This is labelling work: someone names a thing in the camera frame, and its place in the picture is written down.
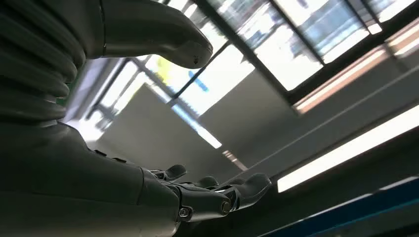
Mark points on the blue metal beam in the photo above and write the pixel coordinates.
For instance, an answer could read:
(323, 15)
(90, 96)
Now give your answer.
(360, 209)

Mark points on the short ceiling light strip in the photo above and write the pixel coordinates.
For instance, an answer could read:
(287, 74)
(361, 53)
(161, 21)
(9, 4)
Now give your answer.
(196, 126)

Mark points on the long ceiling light strip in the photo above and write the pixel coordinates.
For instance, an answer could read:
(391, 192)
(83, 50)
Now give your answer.
(353, 147)

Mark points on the pinkish ceiling light strip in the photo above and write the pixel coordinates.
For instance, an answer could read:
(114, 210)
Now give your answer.
(347, 72)

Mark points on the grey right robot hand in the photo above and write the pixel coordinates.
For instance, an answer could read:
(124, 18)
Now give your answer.
(82, 183)

